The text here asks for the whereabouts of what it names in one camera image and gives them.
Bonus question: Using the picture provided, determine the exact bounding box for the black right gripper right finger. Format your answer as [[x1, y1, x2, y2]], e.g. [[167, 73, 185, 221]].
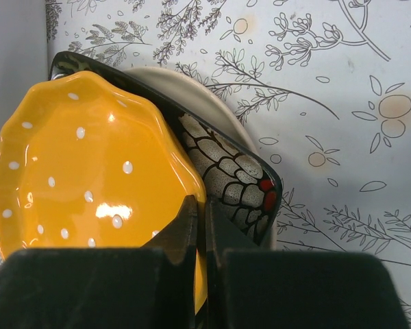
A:
[[205, 202, 408, 328]]

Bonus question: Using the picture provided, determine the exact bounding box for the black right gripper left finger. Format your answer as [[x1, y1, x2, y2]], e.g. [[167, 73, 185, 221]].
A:
[[0, 196, 198, 328]]

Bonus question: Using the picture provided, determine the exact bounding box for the yellow plate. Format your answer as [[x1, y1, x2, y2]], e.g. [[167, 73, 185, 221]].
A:
[[0, 70, 209, 316]]

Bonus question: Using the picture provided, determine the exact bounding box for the black square patterned plate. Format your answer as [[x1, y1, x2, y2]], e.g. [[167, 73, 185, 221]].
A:
[[49, 50, 284, 247]]

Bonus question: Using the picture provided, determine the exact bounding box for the pink bottom plate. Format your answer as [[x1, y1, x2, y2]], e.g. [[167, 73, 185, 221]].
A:
[[123, 66, 278, 251]]

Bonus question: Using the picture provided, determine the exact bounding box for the floral tablecloth mat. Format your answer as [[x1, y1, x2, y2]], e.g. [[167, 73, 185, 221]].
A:
[[0, 0, 411, 329]]

